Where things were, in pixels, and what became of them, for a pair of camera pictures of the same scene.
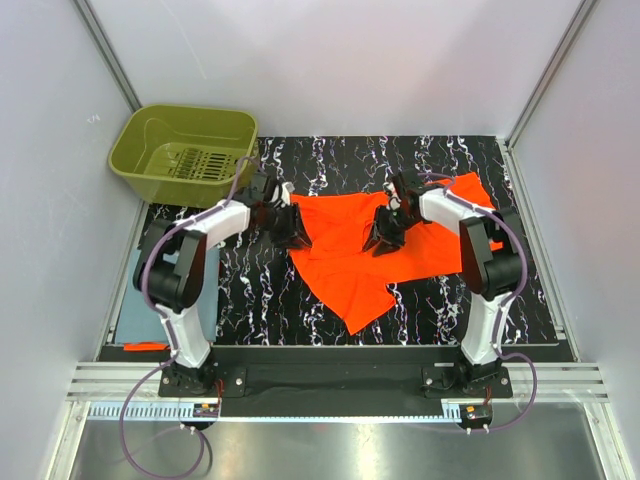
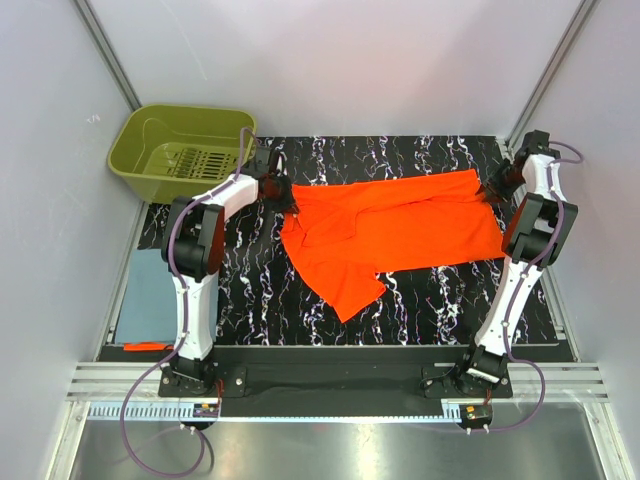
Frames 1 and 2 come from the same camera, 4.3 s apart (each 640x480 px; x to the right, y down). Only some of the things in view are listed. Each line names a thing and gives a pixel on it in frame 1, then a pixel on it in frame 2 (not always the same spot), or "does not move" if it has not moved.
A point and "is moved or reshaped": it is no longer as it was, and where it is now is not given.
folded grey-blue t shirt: x=139 y=321 does not move
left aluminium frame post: x=109 y=54 does not move
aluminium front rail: x=557 y=381 does not move
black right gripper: x=373 y=239 → x=493 y=185
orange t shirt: x=356 y=281 is moved or reshaped
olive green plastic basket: x=183 y=155 does not move
